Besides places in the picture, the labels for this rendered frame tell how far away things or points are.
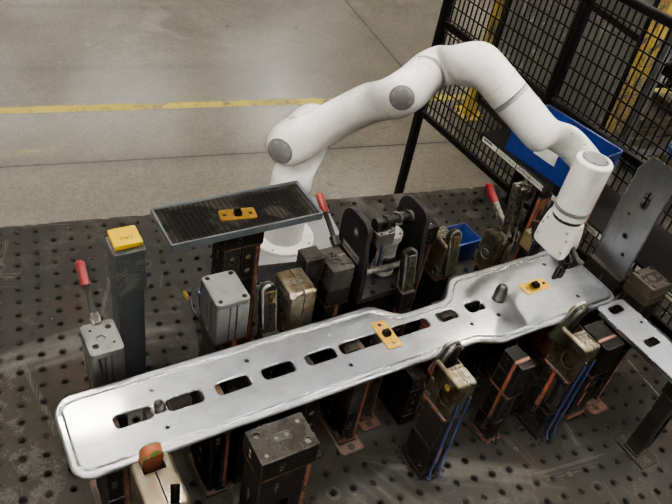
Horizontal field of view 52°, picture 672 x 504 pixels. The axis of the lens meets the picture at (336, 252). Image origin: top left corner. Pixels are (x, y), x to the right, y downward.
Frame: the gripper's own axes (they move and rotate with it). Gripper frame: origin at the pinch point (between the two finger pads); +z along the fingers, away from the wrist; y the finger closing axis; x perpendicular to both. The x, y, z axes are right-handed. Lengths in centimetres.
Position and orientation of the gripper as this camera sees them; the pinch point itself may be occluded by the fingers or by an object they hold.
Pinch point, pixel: (545, 263)
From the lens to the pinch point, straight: 182.7
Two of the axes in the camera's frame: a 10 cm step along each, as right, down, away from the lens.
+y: 4.8, 6.3, -6.1
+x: 8.6, -2.1, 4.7
